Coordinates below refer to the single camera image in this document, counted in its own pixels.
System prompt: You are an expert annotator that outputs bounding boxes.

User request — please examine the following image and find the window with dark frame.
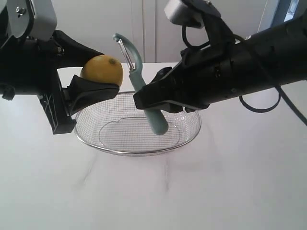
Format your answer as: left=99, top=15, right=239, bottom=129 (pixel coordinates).
left=257, top=0, right=307, bottom=32

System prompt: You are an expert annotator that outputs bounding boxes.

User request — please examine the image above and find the yellow lemon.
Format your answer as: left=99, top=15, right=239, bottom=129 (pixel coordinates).
left=80, top=55, right=123, bottom=87

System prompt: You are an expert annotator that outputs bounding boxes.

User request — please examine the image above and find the metal wire mesh basket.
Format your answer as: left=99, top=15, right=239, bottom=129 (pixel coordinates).
left=74, top=91, right=201, bottom=156

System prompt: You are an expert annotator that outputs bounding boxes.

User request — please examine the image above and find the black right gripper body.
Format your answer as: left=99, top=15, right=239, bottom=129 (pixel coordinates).
left=167, top=43, right=247, bottom=113

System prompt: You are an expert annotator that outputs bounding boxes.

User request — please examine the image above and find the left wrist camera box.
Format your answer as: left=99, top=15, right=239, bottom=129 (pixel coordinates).
left=5, top=0, right=57, bottom=41

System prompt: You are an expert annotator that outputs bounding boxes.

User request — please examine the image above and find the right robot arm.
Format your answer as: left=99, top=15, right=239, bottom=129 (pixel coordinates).
left=133, top=18, right=307, bottom=113

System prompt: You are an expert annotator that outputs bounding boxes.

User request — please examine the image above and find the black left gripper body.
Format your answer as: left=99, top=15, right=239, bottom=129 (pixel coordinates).
left=0, top=30, right=76, bottom=135

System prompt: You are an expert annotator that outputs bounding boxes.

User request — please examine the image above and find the teal vegetable peeler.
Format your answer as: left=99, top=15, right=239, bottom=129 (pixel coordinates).
left=113, top=33, right=169, bottom=135

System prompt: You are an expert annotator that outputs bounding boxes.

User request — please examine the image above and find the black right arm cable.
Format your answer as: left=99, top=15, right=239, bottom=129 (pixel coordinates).
left=181, top=23, right=307, bottom=127

